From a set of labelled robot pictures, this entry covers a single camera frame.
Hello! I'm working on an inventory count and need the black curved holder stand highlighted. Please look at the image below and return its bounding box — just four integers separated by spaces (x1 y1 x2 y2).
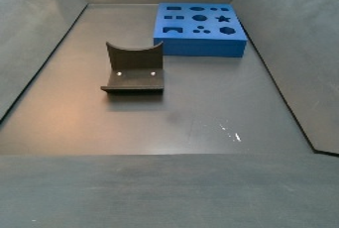
99 43 164 93

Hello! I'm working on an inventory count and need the blue shape sorter block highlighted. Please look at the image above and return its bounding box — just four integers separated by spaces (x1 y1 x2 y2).
153 3 248 57

